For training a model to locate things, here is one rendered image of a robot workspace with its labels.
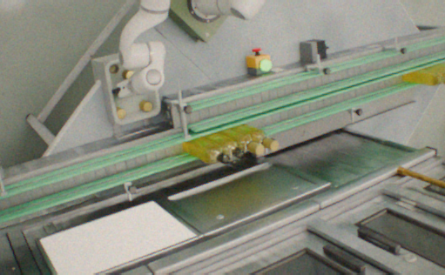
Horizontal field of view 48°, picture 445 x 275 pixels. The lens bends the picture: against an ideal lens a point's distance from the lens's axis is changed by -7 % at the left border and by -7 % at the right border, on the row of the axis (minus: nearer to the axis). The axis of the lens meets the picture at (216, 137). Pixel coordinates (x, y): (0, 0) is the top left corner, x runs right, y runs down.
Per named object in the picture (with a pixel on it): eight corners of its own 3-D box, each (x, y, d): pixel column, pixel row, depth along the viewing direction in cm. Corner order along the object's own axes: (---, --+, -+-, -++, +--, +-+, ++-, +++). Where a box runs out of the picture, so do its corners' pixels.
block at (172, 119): (165, 125, 189) (172, 130, 183) (160, 100, 186) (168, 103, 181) (173, 123, 191) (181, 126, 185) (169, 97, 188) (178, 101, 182)
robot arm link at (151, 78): (137, 40, 152) (166, 37, 157) (126, 48, 162) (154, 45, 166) (144, 90, 153) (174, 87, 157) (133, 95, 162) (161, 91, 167)
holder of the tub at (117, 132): (111, 136, 187) (118, 140, 180) (97, 61, 178) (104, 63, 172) (154, 123, 194) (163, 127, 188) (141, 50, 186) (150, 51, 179)
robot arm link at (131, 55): (163, -4, 151) (153, 56, 164) (122, -1, 145) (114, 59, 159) (173, 10, 146) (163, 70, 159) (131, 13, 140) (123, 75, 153)
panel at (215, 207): (37, 246, 157) (63, 298, 128) (34, 238, 156) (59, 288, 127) (271, 164, 196) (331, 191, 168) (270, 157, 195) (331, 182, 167)
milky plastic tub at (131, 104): (108, 122, 185) (116, 127, 177) (97, 61, 178) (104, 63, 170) (152, 110, 192) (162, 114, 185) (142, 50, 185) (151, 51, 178)
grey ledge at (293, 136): (243, 152, 213) (259, 159, 203) (240, 131, 210) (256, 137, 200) (399, 98, 254) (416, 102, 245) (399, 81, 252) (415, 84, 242)
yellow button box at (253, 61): (246, 73, 210) (257, 75, 204) (244, 55, 207) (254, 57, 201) (261, 70, 213) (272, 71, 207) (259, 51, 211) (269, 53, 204)
